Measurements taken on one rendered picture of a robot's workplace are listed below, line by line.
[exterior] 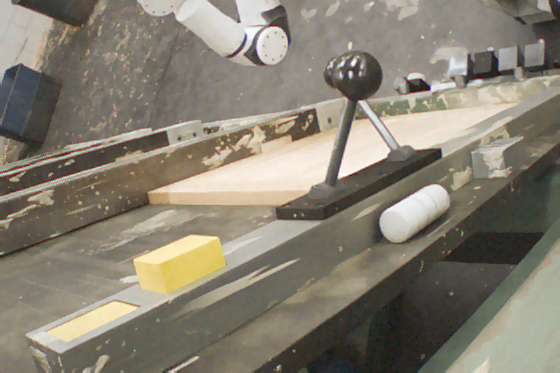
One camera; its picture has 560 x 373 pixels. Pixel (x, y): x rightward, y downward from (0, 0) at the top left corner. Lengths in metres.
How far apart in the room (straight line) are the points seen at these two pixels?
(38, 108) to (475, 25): 3.85
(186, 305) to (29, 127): 4.87
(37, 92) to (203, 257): 4.90
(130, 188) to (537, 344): 0.76
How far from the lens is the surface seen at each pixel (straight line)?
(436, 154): 0.59
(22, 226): 0.83
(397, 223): 0.48
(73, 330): 0.35
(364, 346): 1.91
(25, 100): 5.21
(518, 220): 0.80
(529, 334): 0.22
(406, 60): 2.50
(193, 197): 0.82
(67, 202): 0.85
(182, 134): 1.62
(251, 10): 1.20
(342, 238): 0.46
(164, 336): 0.35
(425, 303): 2.13
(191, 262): 0.37
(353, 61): 0.42
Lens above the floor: 1.85
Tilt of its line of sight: 43 degrees down
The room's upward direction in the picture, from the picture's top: 66 degrees counter-clockwise
